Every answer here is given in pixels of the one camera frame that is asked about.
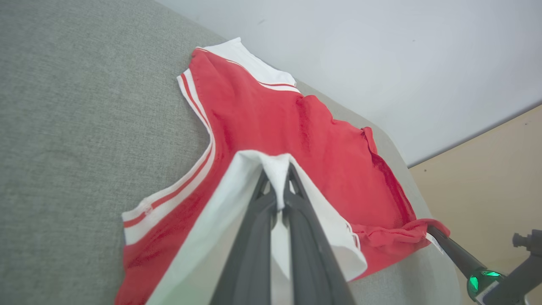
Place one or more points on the red basketball jersey black lettering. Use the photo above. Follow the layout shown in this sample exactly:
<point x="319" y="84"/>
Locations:
<point x="275" y="123"/>

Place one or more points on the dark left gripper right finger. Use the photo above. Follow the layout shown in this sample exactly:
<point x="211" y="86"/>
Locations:
<point x="311" y="262"/>

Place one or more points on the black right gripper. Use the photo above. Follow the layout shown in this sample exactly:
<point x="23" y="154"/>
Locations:
<point x="516" y="279"/>

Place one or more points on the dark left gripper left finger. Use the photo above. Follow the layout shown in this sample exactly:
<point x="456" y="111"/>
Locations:
<point x="252" y="254"/>

